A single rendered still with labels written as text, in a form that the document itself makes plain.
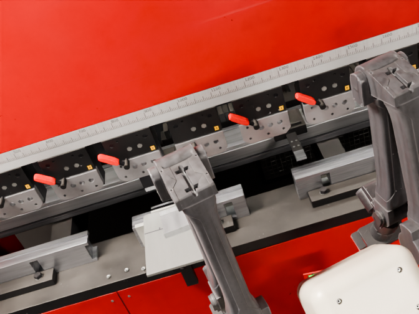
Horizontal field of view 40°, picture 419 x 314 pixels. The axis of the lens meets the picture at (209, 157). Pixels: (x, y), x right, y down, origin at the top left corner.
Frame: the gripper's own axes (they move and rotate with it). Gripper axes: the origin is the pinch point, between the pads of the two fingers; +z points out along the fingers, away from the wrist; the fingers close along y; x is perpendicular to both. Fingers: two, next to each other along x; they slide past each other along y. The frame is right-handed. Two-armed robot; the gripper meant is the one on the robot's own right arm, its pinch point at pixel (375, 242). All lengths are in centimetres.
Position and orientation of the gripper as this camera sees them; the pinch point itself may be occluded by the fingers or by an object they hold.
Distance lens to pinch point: 162.8
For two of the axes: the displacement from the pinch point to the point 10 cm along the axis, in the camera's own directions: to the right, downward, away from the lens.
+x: 4.3, 7.9, -4.3
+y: -9.0, 4.2, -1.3
